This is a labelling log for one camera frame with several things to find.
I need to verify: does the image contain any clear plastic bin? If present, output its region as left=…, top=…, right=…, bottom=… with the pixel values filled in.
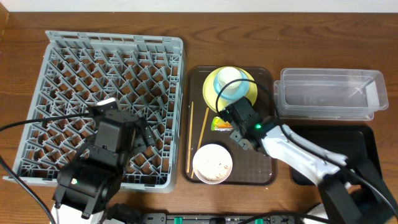
left=274, top=68, right=389, bottom=121

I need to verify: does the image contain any brown serving tray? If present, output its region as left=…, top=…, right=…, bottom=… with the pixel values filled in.
left=181, top=66, right=277, bottom=186

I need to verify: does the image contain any light blue bowl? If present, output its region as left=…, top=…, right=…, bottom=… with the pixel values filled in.
left=213, top=70, right=249, bottom=101

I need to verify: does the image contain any yellow green snack wrapper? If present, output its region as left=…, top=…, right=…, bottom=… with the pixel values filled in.
left=211, top=116, right=233, bottom=131

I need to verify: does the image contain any white paper cup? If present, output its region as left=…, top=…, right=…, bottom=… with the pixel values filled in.
left=216, top=67, right=242, bottom=97

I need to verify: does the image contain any black waste tray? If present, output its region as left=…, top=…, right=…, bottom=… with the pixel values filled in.
left=291, top=125, right=382, bottom=174

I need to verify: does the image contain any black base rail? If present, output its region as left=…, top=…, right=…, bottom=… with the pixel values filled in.
left=105, top=203, right=312, bottom=224

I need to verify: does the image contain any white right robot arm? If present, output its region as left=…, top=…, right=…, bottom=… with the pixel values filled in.
left=218, top=97, right=397, bottom=223

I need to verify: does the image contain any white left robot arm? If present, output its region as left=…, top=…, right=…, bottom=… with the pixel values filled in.
left=53, top=98, right=155, bottom=220

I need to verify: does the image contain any grey dishwasher rack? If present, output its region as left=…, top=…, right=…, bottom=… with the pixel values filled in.
left=13, top=30, right=186, bottom=193

